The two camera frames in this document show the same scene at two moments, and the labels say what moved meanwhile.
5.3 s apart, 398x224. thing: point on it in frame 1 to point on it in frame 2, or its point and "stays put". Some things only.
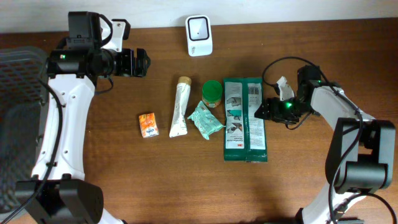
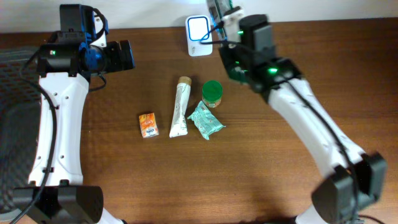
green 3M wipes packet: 244,135 to 216,9
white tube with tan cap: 179,125 stays put
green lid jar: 211,93 stays put
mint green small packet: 204,121 stays put
